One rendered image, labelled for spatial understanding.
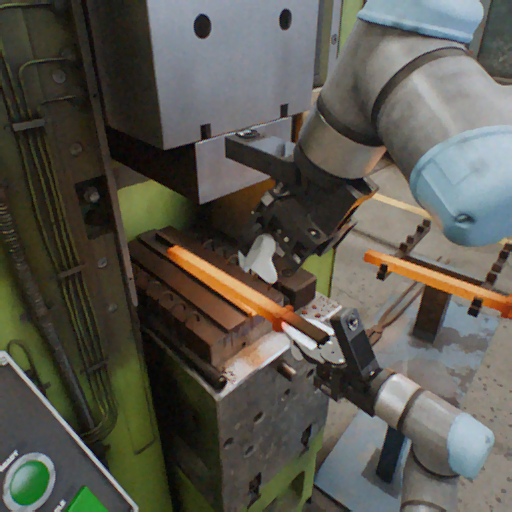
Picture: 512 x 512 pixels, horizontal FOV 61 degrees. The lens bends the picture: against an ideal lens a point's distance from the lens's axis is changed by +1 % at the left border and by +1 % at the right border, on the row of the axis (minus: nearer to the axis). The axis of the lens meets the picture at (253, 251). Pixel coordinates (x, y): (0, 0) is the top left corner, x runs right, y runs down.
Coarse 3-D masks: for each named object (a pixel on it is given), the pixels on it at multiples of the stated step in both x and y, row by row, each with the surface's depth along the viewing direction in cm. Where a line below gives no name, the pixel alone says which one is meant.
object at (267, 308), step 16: (176, 256) 101; (192, 256) 99; (208, 272) 93; (224, 272) 93; (224, 288) 90; (240, 288) 88; (256, 304) 83; (272, 304) 83; (272, 320) 80; (288, 320) 78; (304, 320) 78; (320, 336) 74
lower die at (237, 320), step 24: (144, 240) 108; (144, 264) 100; (168, 264) 100; (216, 264) 100; (144, 288) 94; (168, 288) 94; (192, 288) 93; (216, 288) 91; (264, 288) 92; (168, 312) 88; (216, 312) 86; (240, 312) 86; (192, 336) 84; (216, 336) 82; (240, 336) 85; (216, 360) 83
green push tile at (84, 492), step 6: (84, 486) 52; (78, 492) 51; (84, 492) 51; (90, 492) 52; (78, 498) 50; (84, 498) 51; (90, 498) 51; (96, 498) 52; (72, 504) 50; (78, 504) 50; (84, 504) 51; (90, 504) 51; (96, 504) 52; (66, 510) 49; (72, 510) 49; (78, 510) 50; (84, 510) 51; (90, 510) 51; (96, 510) 52; (102, 510) 52
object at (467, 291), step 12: (372, 252) 107; (396, 264) 102; (408, 264) 102; (408, 276) 102; (420, 276) 100; (432, 276) 98; (444, 276) 98; (444, 288) 97; (456, 288) 95; (468, 288) 95; (480, 288) 95; (492, 300) 91; (504, 300) 91; (504, 312) 90
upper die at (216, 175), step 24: (288, 120) 70; (120, 144) 75; (144, 144) 69; (192, 144) 59; (216, 144) 62; (144, 168) 72; (168, 168) 67; (192, 168) 62; (216, 168) 64; (240, 168) 67; (192, 192) 64; (216, 192) 65
